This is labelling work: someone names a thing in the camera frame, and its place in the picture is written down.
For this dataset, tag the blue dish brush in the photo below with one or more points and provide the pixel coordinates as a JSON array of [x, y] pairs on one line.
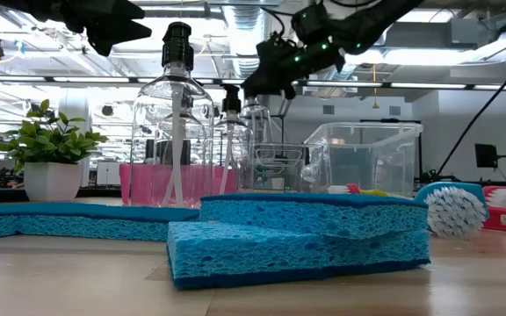
[[455, 213]]

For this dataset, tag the yellow dish brush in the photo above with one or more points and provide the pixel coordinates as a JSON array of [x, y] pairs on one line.
[[373, 192]]

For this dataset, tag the large clear plastic bin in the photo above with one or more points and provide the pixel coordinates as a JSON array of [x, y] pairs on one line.
[[367, 158]]

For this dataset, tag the small black monitor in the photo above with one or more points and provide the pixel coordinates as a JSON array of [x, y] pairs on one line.
[[486, 155]]

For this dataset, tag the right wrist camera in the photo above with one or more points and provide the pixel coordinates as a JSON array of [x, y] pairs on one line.
[[310, 22]]

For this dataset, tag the black desktop monitor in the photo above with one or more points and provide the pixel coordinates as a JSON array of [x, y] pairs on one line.
[[171, 151]]

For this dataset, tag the silver round ventilation duct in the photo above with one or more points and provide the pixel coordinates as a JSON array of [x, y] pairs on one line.
[[246, 26]]

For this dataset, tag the green plant white pot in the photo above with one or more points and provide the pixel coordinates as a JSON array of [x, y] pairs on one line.
[[51, 175]]

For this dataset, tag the small clear plastic bin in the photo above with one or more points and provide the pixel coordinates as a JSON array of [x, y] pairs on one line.
[[288, 171]]

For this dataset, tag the grey wall vent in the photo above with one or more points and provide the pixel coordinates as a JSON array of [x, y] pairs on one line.
[[394, 110], [328, 109]]

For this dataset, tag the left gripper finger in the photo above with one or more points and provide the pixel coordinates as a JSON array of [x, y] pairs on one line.
[[121, 11], [117, 35]]

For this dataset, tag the black background robot arm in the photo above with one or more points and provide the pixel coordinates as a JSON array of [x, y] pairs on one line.
[[433, 177]]

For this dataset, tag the pink translucent plastic bin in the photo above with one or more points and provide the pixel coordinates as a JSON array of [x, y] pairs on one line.
[[147, 184]]

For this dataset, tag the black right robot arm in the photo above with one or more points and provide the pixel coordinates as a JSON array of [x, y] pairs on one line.
[[376, 22]]

